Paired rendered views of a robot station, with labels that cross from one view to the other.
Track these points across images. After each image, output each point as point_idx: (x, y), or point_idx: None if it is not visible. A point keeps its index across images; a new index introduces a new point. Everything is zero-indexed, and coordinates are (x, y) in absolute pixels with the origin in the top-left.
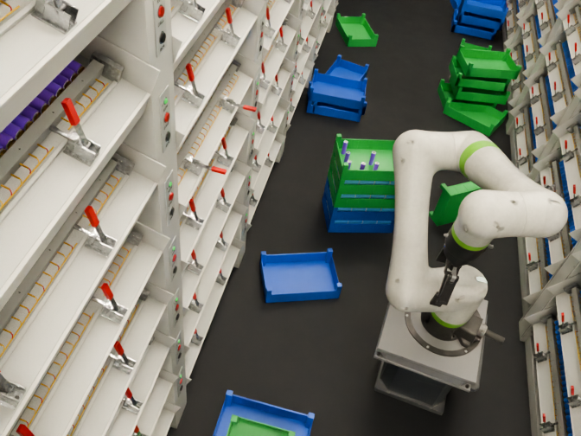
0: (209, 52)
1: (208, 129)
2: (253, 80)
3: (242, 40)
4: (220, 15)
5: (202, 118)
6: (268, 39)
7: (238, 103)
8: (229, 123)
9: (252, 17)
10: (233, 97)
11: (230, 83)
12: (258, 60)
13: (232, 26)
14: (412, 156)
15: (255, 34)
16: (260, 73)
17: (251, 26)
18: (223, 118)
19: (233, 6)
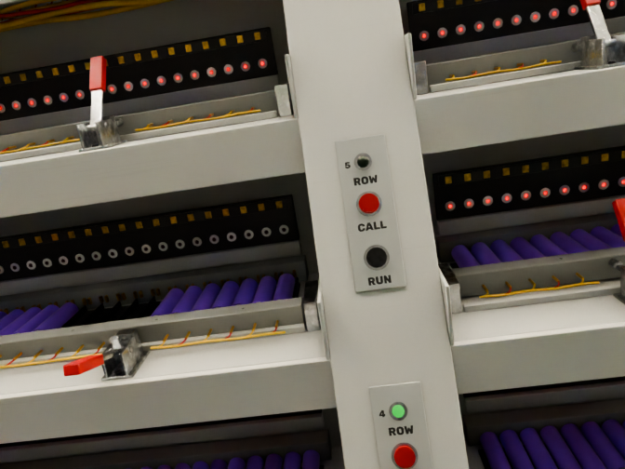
0: (24, 151)
1: (12, 372)
2: (341, 375)
3: (133, 144)
4: (165, 108)
5: (17, 336)
6: (621, 314)
7: (163, 375)
8: (53, 391)
9: (271, 121)
10: (183, 360)
11: (233, 334)
12: (378, 309)
13: (97, 99)
14: None
15: (307, 183)
16: (456, 393)
17: (222, 129)
18: (69, 377)
19: (251, 107)
